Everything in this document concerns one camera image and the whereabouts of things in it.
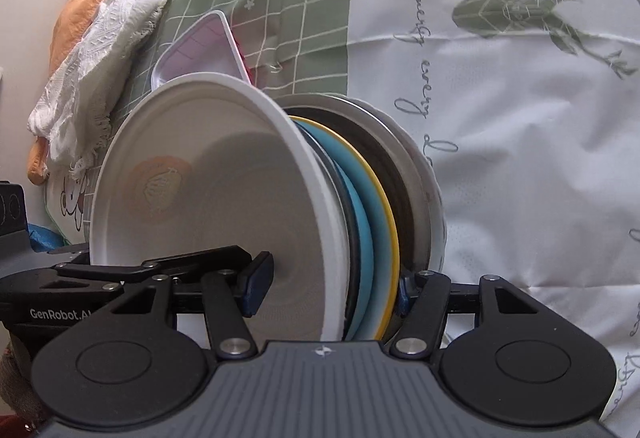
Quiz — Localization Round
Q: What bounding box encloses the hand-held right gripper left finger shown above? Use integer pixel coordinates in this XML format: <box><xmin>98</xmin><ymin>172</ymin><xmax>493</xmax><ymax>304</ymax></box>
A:
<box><xmin>116</xmin><ymin>252</ymin><xmax>275</xmax><ymax>360</ymax></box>

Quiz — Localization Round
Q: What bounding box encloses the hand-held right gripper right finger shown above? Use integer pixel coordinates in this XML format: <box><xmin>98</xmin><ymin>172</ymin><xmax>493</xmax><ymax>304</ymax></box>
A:
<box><xmin>390</xmin><ymin>270</ymin><xmax>541</xmax><ymax>360</ymax></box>

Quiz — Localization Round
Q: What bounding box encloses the person's left hand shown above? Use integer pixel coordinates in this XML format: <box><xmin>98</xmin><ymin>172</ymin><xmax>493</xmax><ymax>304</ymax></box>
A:
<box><xmin>0</xmin><ymin>333</ymin><xmax>51</xmax><ymax>421</ymax></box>

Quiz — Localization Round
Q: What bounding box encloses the white paper bowl orange print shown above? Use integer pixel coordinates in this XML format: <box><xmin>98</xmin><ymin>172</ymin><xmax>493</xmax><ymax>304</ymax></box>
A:
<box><xmin>89</xmin><ymin>72</ymin><xmax>351</xmax><ymax>344</ymax></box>

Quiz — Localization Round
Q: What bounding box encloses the white bowl yellow rim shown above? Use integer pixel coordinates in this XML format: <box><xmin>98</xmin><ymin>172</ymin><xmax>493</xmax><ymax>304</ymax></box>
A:
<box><xmin>289</xmin><ymin>115</ymin><xmax>401</xmax><ymax>344</ymax></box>

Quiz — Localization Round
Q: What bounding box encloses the stainless steel bowl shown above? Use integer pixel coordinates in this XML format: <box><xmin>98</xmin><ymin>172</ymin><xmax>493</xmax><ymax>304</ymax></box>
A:
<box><xmin>276</xmin><ymin>92</ymin><xmax>447</xmax><ymax>316</ymax></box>

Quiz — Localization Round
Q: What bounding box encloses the blue bowl white inside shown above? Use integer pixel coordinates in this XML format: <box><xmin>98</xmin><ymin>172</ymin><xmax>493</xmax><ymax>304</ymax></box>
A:
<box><xmin>299</xmin><ymin>120</ymin><xmax>375</xmax><ymax>341</ymax></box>

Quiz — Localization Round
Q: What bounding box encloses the white lace cloth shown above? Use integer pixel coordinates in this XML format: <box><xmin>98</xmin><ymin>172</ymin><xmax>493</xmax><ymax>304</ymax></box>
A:
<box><xmin>27</xmin><ymin>0</ymin><xmax>172</xmax><ymax>181</ymax></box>

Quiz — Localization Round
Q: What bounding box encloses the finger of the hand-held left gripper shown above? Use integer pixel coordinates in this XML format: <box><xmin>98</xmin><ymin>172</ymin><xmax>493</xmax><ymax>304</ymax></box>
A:
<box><xmin>50</xmin><ymin>242</ymin><xmax>94</xmax><ymax>265</ymax></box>
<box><xmin>50</xmin><ymin>245</ymin><xmax>253</xmax><ymax>287</ymax></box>

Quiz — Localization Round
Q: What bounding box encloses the orange cloth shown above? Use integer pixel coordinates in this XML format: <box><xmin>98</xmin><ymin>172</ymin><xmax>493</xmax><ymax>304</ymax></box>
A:
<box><xmin>27</xmin><ymin>0</ymin><xmax>148</xmax><ymax>186</ymax></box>

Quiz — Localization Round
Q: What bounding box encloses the white square plastic dish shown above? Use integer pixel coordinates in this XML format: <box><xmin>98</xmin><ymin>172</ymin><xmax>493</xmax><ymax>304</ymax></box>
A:
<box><xmin>150</xmin><ymin>10</ymin><xmax>254</xmax><ymax>94</ymax></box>

